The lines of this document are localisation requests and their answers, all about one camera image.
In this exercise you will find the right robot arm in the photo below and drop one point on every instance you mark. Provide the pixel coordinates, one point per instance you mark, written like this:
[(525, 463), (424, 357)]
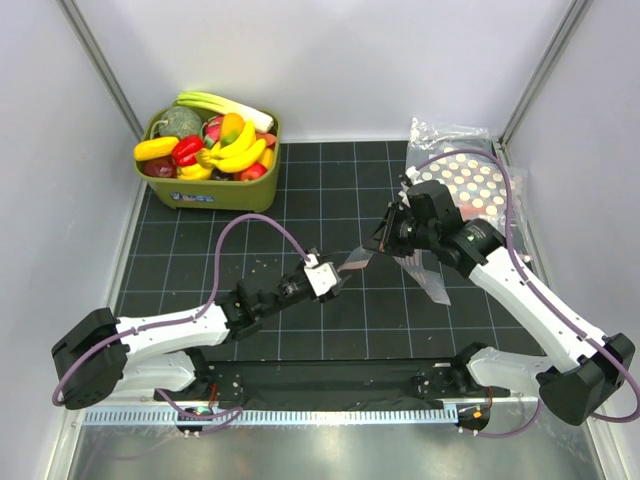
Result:
[(581, 367)]

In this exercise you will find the pink dragon fruit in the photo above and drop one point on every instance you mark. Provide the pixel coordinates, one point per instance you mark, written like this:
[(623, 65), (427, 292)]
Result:
[(210, 131)]

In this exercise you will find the green melon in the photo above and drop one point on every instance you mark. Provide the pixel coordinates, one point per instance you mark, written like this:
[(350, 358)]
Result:
[(177, 121)]

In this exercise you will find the olive green plastic basket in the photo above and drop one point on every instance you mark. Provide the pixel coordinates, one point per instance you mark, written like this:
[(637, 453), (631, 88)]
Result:
[(253, 196)]

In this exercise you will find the orange yellow mango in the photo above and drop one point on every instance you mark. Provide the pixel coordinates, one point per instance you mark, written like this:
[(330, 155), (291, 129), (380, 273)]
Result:
[(231, 127)]

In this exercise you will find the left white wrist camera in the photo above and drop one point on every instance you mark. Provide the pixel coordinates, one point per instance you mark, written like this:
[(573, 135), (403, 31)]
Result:
[(321, 274)]

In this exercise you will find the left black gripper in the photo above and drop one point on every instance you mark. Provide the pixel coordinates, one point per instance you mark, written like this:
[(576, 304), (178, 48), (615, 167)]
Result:
[(322, 298)]

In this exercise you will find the yellow banana bunch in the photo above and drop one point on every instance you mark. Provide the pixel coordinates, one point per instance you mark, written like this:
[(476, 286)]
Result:
[(235, 157)]

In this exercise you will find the left aluminium frame post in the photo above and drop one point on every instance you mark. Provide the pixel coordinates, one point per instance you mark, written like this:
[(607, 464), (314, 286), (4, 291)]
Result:
[(93, 51)]

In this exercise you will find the small yellow banana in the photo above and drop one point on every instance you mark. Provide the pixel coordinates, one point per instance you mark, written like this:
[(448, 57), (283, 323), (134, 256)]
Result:
[(195, 172)]

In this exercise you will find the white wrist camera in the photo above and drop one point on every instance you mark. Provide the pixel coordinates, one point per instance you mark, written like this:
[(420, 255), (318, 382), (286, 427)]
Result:
[(321, 274), (407, 180)]

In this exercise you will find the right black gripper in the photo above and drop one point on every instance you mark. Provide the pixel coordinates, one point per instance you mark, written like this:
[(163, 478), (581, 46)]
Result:
[(383, 239)]

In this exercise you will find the yellow squash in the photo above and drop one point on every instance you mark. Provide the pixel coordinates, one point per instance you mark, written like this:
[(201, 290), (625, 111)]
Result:
[(154, 148)]

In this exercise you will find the aluminium frame post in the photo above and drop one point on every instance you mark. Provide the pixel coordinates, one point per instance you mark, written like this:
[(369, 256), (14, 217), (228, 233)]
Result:
[(93, 51), (560, 39)]

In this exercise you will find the red bell pepper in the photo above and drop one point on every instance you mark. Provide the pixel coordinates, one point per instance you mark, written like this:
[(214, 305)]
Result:
[(184, 153)]

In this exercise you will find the dark red apple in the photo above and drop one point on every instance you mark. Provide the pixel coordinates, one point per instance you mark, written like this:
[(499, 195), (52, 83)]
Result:
[(162, 167)]

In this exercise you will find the yellow lemon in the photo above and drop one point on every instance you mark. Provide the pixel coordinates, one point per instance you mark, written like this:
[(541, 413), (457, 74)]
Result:
[(267, 158)]

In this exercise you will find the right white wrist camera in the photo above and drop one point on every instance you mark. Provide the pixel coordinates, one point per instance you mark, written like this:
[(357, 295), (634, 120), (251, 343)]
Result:
[(407, 180)]

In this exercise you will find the stack of dotted zip bags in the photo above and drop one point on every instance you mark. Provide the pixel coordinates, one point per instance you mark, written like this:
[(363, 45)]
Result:
[(444, 153)]

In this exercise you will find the clear pink zip bag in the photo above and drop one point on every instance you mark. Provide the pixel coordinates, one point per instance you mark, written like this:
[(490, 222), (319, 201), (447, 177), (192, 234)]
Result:
[(431, 282)]

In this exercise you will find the right aluminium frame post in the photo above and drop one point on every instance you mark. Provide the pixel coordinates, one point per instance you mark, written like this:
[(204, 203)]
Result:
[(560, 39)]

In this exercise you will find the slotted cable duct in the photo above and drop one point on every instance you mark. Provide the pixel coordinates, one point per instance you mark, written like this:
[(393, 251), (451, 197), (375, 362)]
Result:
[(167, 416)]

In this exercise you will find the green white leek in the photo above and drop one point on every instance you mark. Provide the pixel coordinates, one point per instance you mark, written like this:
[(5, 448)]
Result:
[(263, 122)]

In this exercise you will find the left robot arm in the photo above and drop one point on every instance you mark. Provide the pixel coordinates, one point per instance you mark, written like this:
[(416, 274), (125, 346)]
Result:
[(105, 354)]

